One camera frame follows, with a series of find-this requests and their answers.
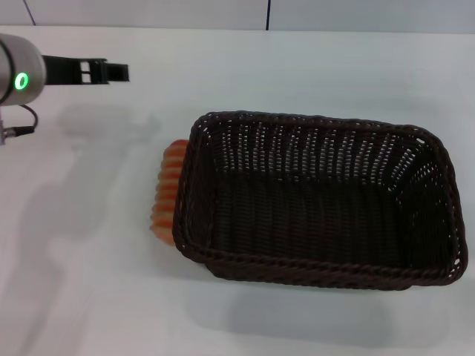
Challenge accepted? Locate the left arm cable with plug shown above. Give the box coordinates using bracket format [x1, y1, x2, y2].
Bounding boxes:
[0, 103, 39, 146]

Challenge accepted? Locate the dark brown woven basket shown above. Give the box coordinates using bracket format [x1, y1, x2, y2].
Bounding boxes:
[173, 110, 470, 292]

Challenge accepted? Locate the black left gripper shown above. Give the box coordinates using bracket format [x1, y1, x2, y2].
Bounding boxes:
[41, 54, 130, 87]

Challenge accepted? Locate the orange striped bread loaf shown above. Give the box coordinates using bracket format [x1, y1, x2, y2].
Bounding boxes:
[148, 138, 191, 248]

